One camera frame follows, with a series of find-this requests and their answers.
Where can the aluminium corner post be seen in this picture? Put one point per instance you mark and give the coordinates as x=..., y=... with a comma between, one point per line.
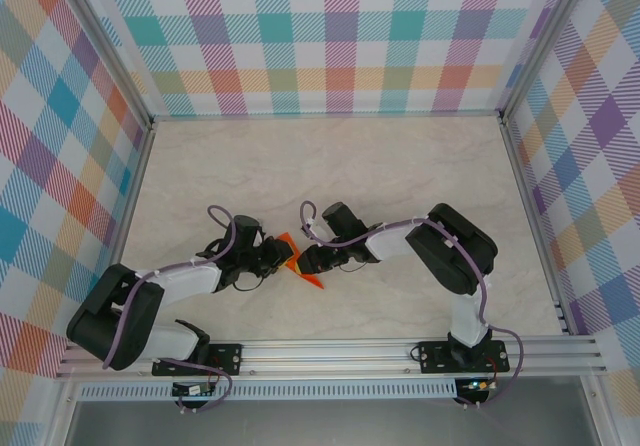
x=105, y=51
x=547, y=46

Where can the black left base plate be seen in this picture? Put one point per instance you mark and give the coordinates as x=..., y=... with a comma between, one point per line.
x=230, y=358

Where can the aluminium lower strut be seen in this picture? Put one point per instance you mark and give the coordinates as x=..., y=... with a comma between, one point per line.
x=62, y=416
x=597, y=416

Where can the orange paper sheet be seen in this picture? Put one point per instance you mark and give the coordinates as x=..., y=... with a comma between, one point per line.
x=286, y=238

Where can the thin aluminium rear rail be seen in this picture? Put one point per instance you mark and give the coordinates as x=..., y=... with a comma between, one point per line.
x=325, y=114

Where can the wide aluminium mounting rail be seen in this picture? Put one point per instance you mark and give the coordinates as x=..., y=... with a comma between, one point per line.
x=325, y=356

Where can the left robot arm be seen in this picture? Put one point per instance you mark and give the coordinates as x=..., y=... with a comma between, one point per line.
x=110, y=316

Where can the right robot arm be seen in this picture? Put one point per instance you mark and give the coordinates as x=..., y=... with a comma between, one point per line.
x=450, y=256

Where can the aluminium side rail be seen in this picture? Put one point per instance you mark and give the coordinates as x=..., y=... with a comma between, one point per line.
x=530, y=206
x=131, y=206

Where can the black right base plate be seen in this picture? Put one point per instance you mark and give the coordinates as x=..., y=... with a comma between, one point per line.
x=430, y=358

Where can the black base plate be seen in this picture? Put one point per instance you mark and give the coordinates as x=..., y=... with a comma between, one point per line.
x=430, y=358
x=230, y=358

